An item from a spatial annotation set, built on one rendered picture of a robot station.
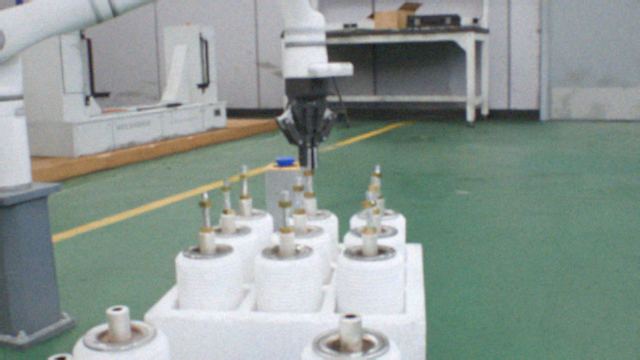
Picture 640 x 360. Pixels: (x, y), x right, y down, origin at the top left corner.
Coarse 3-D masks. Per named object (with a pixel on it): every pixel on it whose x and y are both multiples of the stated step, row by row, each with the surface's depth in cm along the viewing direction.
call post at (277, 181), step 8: (272, 176) 133; (280, 176) 133; (288, 176) 133; (296, 176) 133; (304, 176) 138; (272, 184) 133; (280, 184) 133; (288, 184) 133; (304, 184) 139; (272, 192) 134; (280, 192) 134; (288, 192) 133; (272, 200) 134; (272, 208) 134; (280, 208) 134; (272, 216) 135; (280, 216) 134; (280, 224) 135
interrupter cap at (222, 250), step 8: (192, 248) 99; (216, 248) 99; (224, 248) 99; (232, 248) 98; (184, 256) 96; (192, 256) 95; (200, 256) 95; (208, 256) 95; (216, 256) 95; (224, 256) 95
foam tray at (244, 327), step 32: (416, 256) 117; (416, 288) 101; (160, 320) 92; (192, 320) 92; (224, 320) 91; (256, 320) 91; (288, 320) 90; (320, 320) 90; (384, 320) 89; (416, 320) 88; (192, 352) 93; (224, 352) 92; (256, 352) 91; (288, 352) 91; (416, 352) 88
